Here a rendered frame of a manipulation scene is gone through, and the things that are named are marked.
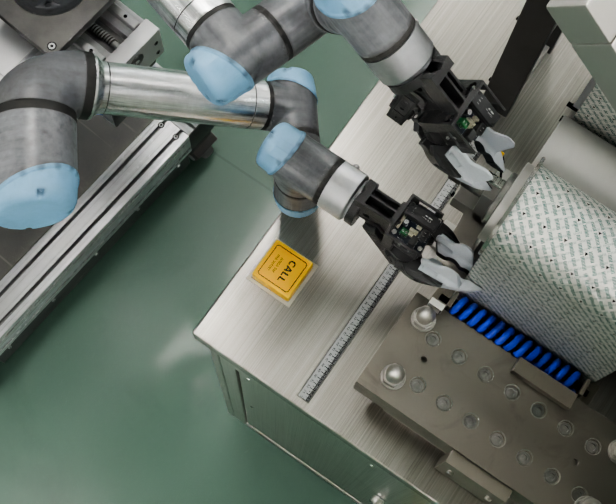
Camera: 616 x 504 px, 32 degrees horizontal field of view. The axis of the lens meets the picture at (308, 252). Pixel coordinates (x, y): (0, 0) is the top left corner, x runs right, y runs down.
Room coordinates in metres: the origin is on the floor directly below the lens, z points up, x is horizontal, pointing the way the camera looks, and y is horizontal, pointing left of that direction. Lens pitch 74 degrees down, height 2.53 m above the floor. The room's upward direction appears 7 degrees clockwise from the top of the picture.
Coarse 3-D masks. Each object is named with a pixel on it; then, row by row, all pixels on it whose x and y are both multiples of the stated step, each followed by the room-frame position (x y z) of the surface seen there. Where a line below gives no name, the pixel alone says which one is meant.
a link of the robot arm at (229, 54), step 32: (160, 0) 0.61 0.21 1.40; (192, 0) 0.61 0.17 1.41; (224, 0) 0.62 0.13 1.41; (192, 32) 0.58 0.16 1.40; (224, 32) 0.57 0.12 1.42; (256, 32) 0.58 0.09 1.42; (192, 64) 0.54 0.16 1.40; (224, 64) 0.53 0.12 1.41; (256, 64) 0.54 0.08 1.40; (224, 96) 0.50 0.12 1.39
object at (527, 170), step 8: (528, 168) 0.50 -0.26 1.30; (520, 176) 0.48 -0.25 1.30; (528, 176) 0.48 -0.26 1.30; (512, 184) 0.47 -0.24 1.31; (520, 184) 0.47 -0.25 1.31; (512, 192) 0.46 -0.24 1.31; (504, 200) 0.45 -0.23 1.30; (512, 200) 0.45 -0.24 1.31; (496, 208) 0.44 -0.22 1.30; (504, 208) 0.44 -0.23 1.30; (496, 216) 0.43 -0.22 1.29; (488, 224) 0.42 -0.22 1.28; (496, 224) 0.42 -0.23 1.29; (480, 232) 0.42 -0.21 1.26; (488, 232) 0.42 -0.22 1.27
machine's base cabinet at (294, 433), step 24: (216, 360) 0.30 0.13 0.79; (240, 384) 0.29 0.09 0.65; (240, 408) 0.29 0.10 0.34; (264, 408) 0.26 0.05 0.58; (288, 408) 0.24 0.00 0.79; (264, 432) 0.26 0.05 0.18; (288, 432) 0.24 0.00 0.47; (312, 432) 0.21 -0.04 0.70; (312, 456) 0.21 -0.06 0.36; (336, 456) 0.19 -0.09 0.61; (360, 456) 0.17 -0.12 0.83; (336, 480) 0.18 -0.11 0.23; (360, 480) 0.16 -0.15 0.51; (384, 480) 0.15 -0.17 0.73
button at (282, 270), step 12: (276, 240) 0.48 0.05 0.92; (276, 252) 0.46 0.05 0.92; (288, 252) 0.46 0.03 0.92; (264, 264) 0.44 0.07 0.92; (276, 264) 0.44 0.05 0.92; (288, 264) 0.44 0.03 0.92; (300, 264) 0.44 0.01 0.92; (312, 264) 0.45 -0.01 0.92; (252, 276) 0.42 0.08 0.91; (264, 276) 0.42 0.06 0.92; (276, 276) 0.42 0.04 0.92; (288, 276) 0.42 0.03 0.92; (300, 276) 0.43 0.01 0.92; (276, 288) 0.40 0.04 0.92; (288, 288) 0.40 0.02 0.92; (288, 300) 0.39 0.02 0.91
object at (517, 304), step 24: (480, 264) 0.40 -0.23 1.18; (504, 288) 0.38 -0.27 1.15; (528, 288) 0.37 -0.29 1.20; (504, 312) 0.37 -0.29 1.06; (528, 312) 0.36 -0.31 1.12; (552, 312) 0.35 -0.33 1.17; (528, 336) 0.35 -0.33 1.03; (552, 336) 0.34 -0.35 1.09; (576, 336) 0.33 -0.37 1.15; (600, 336) 0.32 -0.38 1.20; (576, 360) 0.31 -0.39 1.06; (600, 360) 0.31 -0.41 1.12
